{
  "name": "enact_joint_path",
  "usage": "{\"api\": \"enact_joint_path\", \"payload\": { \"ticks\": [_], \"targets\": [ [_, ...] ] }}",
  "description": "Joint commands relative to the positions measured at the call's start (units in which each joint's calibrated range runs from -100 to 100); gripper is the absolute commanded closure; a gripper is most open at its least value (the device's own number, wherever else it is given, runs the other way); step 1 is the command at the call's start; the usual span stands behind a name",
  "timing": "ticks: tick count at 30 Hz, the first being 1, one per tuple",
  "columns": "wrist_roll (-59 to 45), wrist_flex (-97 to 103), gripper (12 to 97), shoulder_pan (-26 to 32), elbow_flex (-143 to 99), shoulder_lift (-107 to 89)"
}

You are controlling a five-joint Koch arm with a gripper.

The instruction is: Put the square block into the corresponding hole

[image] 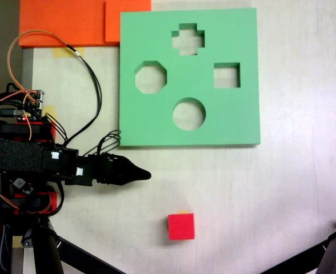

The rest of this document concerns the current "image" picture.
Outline red square block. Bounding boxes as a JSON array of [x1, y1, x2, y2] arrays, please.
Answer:
[[167, 212, 196, 241]]

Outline black table clamp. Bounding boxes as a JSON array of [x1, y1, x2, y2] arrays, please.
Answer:
[[0, 119, 45, 141], [0, 195, 51, 216]]

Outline grey braided cable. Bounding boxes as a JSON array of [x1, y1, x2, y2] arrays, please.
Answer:
[[0, 224, 9, 272]]

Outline green shape sorter board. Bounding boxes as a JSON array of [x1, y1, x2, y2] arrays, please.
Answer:
[[118, 7, 262, 148]]

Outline small grey component board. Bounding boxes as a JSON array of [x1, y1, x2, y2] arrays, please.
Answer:
[[10, 176, 34, 196]]

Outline black circuit board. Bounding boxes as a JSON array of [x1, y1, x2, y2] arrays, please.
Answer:
[[15, 90, 46, 122]]

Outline large orange foam slab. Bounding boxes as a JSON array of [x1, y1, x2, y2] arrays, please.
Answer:
[[18, 0, 106, 48]]

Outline small orange foam slab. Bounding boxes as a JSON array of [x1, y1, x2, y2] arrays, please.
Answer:
[[105, 0, 152, 43]]

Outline orange wire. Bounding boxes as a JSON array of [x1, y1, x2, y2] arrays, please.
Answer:
[[7, 30, 70, 96]]

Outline black servo wires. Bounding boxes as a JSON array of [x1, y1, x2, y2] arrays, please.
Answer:
[[43, 112, 69, 146]]

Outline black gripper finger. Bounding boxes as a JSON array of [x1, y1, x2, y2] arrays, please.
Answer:
[[115, 155, 152, 176], [115, 170, 152, 186]]

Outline black USB cable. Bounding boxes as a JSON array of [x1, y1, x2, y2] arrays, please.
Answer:
[[0, 107, 22, 118]]

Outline thin black gripper wires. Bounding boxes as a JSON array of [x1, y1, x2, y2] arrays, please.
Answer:
[[81, 130, 122, 160]]

